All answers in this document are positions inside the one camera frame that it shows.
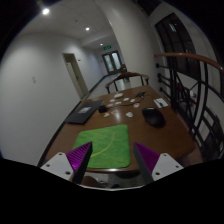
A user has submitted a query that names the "small black box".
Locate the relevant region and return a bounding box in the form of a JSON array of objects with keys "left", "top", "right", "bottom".
[{"left": 98, "top": 105, "right": 107, "bottom": 113}]

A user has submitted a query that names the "black computer mouse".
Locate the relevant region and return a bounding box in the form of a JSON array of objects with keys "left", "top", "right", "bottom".
[{"left": 142, "top": 107, "right": 166, "bottom": 128}]

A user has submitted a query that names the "glass double door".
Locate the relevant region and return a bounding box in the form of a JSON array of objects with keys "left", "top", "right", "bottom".
[{"left": 102, "top": 51, "right": 121, "bottom": 75}]

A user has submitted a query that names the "beige side door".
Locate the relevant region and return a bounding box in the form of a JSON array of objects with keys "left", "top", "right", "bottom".
[{"left": 62, "top": 53, "right": 89, "bottom": 99}]

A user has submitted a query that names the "black metal stair railing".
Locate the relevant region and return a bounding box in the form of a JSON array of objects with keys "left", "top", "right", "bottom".
[{"left": 155, "top": 52, "right": 224, "bottom": 161}]

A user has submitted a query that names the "black laptop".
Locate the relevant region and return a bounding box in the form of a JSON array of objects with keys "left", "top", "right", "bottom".
[{"left": 66, "top": 100, "right": 103, "bottom": 124}]

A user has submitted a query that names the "white paper far table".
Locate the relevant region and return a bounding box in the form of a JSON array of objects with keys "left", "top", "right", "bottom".
[{"left": 114, "top": 93, "right": 123, "bottom": 99}]

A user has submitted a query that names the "white notepad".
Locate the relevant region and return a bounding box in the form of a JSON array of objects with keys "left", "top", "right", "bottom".
[{"left": 154, "top": 98, "right": 168, "bottom": 108}]

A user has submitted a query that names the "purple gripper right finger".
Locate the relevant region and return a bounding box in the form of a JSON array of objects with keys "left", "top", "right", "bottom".
[{"left": 132, "top": 142, "right": 185, "bottom": 185}]

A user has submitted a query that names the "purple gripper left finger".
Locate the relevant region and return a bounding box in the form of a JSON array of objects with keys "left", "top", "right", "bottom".
[{"left": 40, "top": 141, "right": 94, "bottom": 185}]

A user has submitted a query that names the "wooden chair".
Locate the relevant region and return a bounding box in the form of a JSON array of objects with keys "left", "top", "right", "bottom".
[{"left": 105, "top": 72, "right": 149, "bottom": 94}]

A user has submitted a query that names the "black cable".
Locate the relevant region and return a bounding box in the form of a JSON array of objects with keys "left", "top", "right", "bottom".
[{"left": 113, "top": 91, "right": 158, "bottom": 108}]

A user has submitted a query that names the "white card near mouse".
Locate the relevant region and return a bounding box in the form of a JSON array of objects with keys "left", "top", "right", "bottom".
[{"left": 126, "top": 112, "right": 133, "bottom": 117}]

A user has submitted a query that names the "green mouse pad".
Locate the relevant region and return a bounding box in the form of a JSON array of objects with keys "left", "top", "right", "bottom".
[{"left": 74, "top": 124, "right": 130, "bottom": 169}]

